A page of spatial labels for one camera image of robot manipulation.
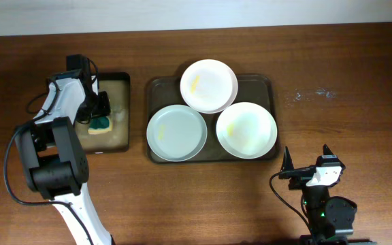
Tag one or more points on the cream white plate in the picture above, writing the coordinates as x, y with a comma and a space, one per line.
246, 130

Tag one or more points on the pink white plate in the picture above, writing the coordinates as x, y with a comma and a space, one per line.
208, 86

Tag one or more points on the small black water tray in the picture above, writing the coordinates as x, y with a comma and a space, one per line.
116, 137

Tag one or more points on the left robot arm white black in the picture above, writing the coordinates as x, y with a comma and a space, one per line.
53, 160

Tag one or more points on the green yellow sponge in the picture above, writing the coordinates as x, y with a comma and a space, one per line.
100, 125

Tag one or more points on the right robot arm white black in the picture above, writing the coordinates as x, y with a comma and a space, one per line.
330, 219

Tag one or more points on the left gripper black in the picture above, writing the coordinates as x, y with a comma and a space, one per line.
104, 110

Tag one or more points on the pale grey plate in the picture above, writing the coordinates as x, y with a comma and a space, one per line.
176, 133

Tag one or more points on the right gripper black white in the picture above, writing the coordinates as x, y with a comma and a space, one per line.
287, 164

